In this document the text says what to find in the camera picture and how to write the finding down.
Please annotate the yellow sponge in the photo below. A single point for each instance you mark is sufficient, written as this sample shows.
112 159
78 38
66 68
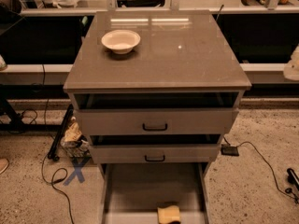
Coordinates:
169 215

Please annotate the blue tape cross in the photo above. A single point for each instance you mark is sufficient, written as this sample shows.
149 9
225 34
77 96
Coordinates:
78 164

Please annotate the black top drawer handle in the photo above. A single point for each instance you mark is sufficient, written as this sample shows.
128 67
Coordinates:
159 128

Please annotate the black leaning bar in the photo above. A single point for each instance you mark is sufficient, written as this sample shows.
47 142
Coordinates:
52 155

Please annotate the black cylinder device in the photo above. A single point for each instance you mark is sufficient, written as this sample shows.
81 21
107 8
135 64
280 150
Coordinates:
292 177

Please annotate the top grey drawer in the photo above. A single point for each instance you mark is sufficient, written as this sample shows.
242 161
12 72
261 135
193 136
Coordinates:
179 120

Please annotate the bottom grey drawer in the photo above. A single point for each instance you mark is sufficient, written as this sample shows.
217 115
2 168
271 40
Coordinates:
132 193

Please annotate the grey drawer cabinet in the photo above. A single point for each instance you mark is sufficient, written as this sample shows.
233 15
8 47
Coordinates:
182 61

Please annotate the grey drawer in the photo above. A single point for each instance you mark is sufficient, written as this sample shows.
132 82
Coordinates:
132 193
175 147
179 120

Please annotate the white plastic object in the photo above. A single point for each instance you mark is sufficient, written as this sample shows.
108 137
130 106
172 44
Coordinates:
291 68

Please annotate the black foot pedal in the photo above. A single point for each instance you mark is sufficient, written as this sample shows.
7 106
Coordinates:
229 151

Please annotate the crumpled paper bag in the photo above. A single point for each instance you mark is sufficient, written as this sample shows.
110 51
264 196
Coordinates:
74 143

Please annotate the black drawer handle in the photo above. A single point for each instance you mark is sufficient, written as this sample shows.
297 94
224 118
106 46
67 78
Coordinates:
154 159
159 128

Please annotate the black middle drawer handle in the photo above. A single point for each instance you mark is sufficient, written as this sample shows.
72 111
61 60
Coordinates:
154 159

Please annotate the middle grey drawer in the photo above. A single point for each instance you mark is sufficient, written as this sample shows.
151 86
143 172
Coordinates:
175 147

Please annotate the white bowl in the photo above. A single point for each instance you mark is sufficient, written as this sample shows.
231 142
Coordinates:
121 41

